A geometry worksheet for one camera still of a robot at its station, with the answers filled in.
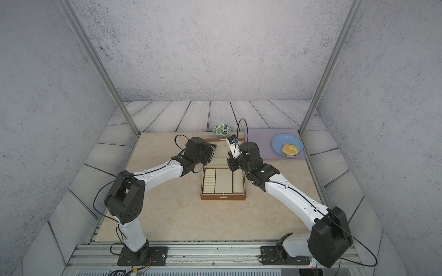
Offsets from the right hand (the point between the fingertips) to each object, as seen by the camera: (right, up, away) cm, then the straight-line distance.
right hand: (230, 152), depth 79 cm
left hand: (-5, +2, +11) cm, 12 cm away
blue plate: (+33, +6, +36) cm, 49 cm away
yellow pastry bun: (+38, 0, +29) cm, 47 cm away
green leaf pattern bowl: (-5, +13, +42) cm, 44 cm away
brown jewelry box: (-6, -17, +12) cm, 21 cm away
